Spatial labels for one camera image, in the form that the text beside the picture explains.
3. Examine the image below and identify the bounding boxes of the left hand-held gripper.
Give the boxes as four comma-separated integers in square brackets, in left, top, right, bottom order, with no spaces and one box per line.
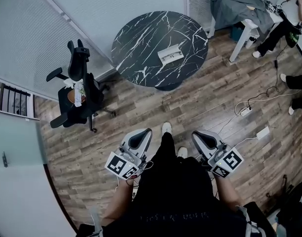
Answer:
[105,128,153,181]

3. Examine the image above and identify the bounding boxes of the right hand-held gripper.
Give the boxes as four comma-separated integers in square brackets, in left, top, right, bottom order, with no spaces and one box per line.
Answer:
[191,129,245,180]

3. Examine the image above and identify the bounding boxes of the person's right forearm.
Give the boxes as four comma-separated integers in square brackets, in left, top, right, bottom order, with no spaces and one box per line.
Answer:
[212,176,243,213]

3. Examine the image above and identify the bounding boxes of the person's left forearm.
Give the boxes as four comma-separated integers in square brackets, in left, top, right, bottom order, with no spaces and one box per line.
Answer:
[101,178,142,227]

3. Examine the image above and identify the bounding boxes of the person's white shoe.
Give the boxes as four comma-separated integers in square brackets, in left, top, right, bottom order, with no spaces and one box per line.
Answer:
[176,146,189,159]
[161,122,173,136]

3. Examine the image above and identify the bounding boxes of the person's black trousers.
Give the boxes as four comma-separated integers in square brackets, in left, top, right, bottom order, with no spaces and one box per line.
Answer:
[135,131,216,208]

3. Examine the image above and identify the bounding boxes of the white flat adapter box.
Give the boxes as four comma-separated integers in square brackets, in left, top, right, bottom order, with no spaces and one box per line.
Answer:
[256,126,270,140]

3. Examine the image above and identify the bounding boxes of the white power strip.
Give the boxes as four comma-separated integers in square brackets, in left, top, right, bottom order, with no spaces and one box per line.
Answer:
[239,106,253,117]

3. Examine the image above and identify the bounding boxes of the person's black shirt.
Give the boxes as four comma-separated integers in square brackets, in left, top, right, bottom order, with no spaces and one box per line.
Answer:
[77,196,275,237]

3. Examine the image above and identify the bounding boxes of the brown seat cushion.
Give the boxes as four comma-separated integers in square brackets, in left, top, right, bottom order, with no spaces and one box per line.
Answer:
[66,89,87,106]

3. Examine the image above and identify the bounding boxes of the white crumpled cloth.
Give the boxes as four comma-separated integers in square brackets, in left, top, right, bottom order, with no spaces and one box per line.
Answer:
[63,78,85,108]

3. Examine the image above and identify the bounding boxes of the black stand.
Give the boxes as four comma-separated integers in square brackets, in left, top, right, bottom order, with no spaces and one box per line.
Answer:
[265,174,302,237]

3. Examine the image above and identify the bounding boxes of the black office chair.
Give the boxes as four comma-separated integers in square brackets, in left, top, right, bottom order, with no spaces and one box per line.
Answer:
[46,39,117,133]

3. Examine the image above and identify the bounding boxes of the round black marble table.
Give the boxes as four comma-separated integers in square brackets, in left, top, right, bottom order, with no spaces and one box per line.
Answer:
[111,10,209,92]

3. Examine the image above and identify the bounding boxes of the dark teal box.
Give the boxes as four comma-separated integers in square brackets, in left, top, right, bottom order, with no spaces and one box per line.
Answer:
[230,24,246,40]

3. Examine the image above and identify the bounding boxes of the black stair railing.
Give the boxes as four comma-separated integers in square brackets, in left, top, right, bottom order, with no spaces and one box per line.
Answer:
[0,79,35,120]

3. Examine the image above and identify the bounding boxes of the white table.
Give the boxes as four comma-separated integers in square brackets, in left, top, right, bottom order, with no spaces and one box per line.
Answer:
[207,0,285,63]

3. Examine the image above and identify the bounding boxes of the grey cloth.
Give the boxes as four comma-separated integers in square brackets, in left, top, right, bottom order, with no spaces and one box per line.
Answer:
[210,0,275,34]

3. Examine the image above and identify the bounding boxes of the thin white adapter cable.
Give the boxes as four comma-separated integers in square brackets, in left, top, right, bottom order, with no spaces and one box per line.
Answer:
[204,114,258,140]

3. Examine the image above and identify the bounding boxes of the white floor cable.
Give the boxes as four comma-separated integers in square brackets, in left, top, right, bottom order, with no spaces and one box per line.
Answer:
[234,92,302,116]

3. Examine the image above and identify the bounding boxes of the grey shoulder strap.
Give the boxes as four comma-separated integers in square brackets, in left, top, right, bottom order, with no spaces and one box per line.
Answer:
[235,205,264,237]
[88,207,104,237]

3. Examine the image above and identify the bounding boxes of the black floor cable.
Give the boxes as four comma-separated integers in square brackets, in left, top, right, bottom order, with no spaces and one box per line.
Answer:
[246,40,290,110]

